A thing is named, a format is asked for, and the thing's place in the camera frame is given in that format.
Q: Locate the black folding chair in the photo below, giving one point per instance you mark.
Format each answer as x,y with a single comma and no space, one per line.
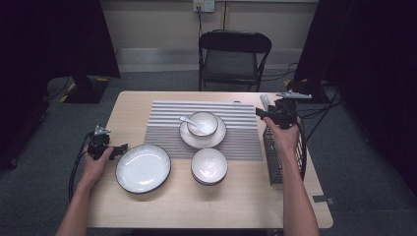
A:
234,41

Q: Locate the thin vertical wall conduit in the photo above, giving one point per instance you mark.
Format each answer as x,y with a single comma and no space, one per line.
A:
225,16

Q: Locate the white wall socket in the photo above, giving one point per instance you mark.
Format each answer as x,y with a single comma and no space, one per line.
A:
208,5

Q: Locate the black curtain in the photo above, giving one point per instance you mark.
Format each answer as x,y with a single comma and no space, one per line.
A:
377,65
49,39

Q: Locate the black stand base yellow tape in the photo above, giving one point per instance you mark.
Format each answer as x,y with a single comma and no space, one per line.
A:
85,91
319,96

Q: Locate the white bowl dark rim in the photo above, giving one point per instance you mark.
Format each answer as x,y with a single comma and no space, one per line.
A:
206,126
209,165

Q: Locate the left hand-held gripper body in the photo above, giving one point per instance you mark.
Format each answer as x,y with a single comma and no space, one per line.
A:
98,146

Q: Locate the white plate dark rim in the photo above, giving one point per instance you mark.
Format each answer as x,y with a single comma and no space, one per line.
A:
143,170
203,142

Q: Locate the person's left hand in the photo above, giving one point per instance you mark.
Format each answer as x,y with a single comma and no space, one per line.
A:
93,168

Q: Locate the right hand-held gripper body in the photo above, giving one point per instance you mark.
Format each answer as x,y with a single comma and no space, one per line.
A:
283,113

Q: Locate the grey striped placemat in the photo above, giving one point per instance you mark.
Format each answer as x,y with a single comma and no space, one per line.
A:
164,114

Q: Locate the person's right hand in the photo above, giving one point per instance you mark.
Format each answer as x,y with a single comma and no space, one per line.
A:
285,137

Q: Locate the white ceramic spoon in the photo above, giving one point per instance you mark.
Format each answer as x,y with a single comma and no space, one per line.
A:
185,119

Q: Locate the bundle of white chopsticks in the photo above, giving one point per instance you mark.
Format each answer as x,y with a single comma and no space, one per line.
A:
264,98

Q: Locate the grey tape piece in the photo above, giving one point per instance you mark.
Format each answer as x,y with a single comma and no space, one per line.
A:
323,199

